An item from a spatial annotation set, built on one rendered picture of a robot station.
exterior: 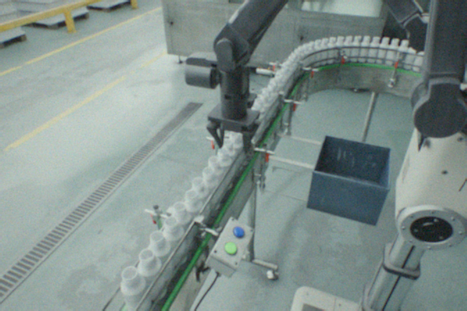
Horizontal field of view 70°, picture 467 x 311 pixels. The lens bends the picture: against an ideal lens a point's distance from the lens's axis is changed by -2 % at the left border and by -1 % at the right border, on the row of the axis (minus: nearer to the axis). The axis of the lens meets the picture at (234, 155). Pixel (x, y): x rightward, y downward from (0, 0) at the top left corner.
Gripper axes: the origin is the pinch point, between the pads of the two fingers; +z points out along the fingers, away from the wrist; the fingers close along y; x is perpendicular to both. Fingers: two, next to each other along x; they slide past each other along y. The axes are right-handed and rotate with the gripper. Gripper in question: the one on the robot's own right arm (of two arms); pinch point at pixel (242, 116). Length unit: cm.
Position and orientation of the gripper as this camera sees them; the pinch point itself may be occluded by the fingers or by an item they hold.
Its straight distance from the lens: 129.2
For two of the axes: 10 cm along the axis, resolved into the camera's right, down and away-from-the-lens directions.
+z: 0.2, 8.1, 5.9
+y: -9.3, -2.1, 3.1
